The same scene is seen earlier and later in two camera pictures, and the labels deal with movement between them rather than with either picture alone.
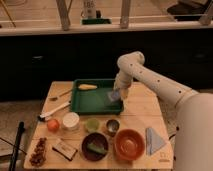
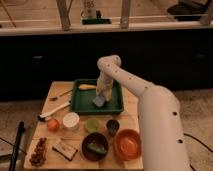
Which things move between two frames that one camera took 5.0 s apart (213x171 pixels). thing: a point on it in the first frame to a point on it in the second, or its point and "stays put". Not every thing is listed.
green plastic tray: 94,101 stays put
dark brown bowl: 95,146 stays put
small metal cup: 112,126 stays put
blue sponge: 115,94 to 99,100
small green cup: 92,124 stays put
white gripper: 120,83 to 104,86
